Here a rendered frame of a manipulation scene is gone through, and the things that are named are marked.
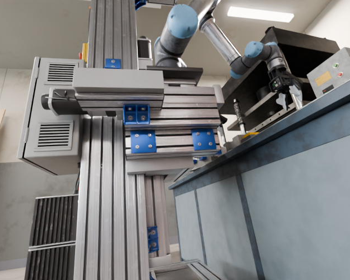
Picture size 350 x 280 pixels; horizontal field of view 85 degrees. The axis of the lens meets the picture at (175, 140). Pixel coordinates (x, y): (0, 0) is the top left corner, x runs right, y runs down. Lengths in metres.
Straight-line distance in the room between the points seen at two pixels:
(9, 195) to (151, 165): 3.54
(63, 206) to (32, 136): 0.29
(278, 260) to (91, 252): 0.74
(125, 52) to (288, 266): 1.22
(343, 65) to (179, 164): 1.44
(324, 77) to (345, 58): 0.17
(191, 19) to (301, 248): 0.94
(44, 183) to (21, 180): 0.35
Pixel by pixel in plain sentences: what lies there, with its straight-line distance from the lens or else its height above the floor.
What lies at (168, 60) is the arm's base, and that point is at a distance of 0.87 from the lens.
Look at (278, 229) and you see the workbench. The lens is 0.98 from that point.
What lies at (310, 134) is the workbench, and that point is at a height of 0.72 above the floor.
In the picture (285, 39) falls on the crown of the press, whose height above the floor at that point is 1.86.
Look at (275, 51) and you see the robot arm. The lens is 1.16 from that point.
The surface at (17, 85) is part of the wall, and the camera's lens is 5.00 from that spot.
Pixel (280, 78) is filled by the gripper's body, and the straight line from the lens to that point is 1.05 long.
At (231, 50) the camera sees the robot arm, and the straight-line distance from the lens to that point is 1.18.
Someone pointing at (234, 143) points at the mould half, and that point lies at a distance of 1.17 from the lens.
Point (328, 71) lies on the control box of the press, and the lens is 1.92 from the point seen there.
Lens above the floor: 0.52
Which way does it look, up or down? 20 degrees up
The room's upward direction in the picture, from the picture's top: 7 degrees counter-clockwise
